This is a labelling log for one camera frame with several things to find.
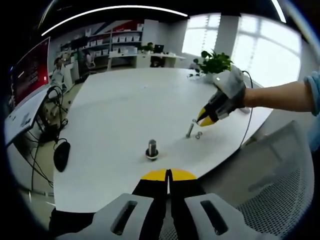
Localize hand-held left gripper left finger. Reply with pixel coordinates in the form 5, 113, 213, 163
54, 168, 168, 240

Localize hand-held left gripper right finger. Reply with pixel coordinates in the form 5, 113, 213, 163
167, 168, 278, 240

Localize metal threaded stud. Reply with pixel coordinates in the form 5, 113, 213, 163
145, 139, 161, 162

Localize white plant pot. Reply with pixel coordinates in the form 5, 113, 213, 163
204, 71, 219, 85

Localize green leafy plant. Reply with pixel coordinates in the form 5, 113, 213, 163
193, 49, 235, 75

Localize long metal bolt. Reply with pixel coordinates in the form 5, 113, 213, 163
185, 118, 197, 138

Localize white background desk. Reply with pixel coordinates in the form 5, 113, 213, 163
108, 51, 188, 69

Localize white mesh chair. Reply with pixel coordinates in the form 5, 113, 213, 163
159, 119, 316, 240

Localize black oval object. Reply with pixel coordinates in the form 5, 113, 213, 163
53, 138, 72, 173

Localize shelf with white bins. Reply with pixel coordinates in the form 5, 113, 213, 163
84, 23, 145, 58

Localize ceiling light strip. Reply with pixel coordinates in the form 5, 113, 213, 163
41, 5, 189, 37

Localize white side desk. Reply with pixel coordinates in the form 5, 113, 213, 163
4, 84, 55, 148

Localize computer monitor with red screen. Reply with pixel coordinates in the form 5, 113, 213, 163
9, 36, 51, 108

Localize bundle of black cables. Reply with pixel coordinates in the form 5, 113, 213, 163
24, 84, 70, 189

